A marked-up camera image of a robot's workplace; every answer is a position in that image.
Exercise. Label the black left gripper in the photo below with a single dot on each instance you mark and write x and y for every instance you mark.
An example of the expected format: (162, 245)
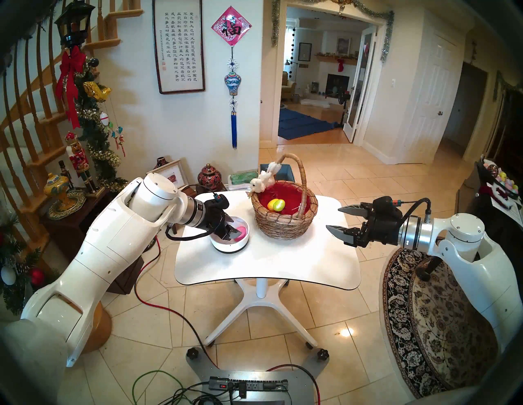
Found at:
(214, 218)

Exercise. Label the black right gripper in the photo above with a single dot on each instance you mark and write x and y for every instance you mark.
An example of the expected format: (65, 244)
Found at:
(380, 230)

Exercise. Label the pink easter egg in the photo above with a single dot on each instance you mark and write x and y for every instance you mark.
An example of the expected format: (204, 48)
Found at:
(242, 232)

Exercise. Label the yellow easter egg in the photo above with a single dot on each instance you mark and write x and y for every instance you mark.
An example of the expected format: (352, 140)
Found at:
(271, 205)

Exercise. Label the green glitter easter egg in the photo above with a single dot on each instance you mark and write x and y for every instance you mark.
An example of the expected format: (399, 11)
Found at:
(280, 205)

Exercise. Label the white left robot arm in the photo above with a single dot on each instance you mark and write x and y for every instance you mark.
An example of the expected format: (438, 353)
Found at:
(114, 249)

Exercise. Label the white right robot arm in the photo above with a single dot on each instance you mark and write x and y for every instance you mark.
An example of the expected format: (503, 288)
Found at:
(490, 285)

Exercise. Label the brown wicker basket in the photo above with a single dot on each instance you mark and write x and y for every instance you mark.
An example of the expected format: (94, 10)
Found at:
(286, 228)

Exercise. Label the colourful egg centrepiece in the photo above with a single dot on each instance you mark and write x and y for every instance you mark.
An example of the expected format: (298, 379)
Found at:
(502, 179)

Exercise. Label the white round bowl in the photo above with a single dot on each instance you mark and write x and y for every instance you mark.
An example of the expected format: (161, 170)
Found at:
(233, 247)

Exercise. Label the dark wooden jar stand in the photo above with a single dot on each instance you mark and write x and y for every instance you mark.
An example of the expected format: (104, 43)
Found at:
(220, 188)

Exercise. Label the white plush bunny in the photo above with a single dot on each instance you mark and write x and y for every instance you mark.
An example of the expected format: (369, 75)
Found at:
(268, 175)
(258, 186)

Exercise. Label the green jade ornament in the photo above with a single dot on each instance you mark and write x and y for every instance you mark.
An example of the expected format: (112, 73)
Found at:
(244, 178)

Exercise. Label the red shredded paper filling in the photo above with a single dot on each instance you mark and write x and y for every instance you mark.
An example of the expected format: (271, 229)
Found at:
(294, 196)

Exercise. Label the red cloisonne lidded jar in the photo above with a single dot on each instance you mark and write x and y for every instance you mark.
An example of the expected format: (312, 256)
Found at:
(209, 179)

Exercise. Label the brown wooden box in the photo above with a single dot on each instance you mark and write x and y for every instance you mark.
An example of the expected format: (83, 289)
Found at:
(188, 191)

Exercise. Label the framed red shoe picture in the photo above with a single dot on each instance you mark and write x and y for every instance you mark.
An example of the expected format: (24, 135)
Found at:
(175, 173)

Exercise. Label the small dark vase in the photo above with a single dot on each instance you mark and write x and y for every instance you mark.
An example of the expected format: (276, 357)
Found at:
(160, 162)

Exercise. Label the blue floor rug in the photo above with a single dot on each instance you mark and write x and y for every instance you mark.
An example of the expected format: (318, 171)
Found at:
(300, 124)

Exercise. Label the black knob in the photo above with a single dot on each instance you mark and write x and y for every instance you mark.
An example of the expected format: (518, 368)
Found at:
(322, 354)
(192, 353)

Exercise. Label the black fireplace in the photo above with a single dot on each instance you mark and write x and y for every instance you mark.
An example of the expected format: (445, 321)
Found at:
(337, 85)

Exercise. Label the white glass french door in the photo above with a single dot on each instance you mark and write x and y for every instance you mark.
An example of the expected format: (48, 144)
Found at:
(359, 81)

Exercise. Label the tan armchair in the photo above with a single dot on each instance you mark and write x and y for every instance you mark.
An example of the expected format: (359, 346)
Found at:
(288, 87)

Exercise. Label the white panel door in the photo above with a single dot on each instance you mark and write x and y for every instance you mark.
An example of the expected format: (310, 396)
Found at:
(431, 102)

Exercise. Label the blue vase tassel hanging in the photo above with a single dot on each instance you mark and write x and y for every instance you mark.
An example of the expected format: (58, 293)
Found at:
(232, 83)

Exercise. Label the black power strip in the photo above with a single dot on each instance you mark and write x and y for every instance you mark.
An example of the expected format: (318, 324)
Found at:
(253, 384)

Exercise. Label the red christmas stocking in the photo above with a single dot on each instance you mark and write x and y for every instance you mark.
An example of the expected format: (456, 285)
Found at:
(340, 65)

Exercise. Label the oriental patterned rug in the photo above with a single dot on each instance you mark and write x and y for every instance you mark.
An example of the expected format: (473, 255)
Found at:
(441, 347)

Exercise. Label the ornate decorative plate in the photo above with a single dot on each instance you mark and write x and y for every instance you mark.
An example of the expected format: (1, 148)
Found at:
(77, 200)

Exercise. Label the green tinsel christmas garland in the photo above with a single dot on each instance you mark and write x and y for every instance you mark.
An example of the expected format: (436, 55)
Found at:
(96, 134)

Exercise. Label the red nutcracker figure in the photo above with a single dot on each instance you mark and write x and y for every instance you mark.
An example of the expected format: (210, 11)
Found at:
(78, 159)

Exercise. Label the dark wooden side table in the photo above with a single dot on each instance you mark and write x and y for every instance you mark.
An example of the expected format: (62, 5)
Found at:
(61, 230)

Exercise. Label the small black nutcracker figure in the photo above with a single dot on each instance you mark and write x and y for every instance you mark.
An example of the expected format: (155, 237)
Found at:
(65, 173)

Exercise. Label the yellow porcelain urn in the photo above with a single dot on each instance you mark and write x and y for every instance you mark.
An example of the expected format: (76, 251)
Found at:
(57, 188)

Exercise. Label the silver tinsel doorway garland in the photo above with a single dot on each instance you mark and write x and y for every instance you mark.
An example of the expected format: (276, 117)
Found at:
(387, 36)

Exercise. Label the framed chinese calligraphy scroll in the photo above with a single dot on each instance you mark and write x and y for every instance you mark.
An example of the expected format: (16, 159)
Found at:
(177, 45)

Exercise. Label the gold ingot ornament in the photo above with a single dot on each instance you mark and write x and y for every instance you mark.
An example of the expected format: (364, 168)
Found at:
(96, 90)

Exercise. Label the wooden staircase banister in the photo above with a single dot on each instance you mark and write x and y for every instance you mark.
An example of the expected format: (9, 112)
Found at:
(41, 157)

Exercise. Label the red diamond fu decoration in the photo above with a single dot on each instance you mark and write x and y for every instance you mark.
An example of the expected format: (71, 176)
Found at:
(231, 26)

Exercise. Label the red ribbon bow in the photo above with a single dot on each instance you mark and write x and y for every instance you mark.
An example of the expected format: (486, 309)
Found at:
(71, 65)

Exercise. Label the black lantern lamp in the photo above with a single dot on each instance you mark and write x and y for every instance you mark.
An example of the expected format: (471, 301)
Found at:
(75, 24)

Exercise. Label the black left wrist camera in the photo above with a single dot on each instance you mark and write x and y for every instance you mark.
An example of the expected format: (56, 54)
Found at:
(218, 201)

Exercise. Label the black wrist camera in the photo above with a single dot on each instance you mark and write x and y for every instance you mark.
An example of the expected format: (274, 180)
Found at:
(384, 204)
(218, 201)

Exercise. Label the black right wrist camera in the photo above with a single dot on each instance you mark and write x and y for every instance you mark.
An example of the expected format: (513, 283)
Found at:
(384, 204)

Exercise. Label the grey metal robot base plate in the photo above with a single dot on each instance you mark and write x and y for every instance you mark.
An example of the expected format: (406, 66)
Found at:
(302, 383)

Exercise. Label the black framed wall picture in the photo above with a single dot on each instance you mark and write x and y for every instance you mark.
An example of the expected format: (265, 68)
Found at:
(305, 52)

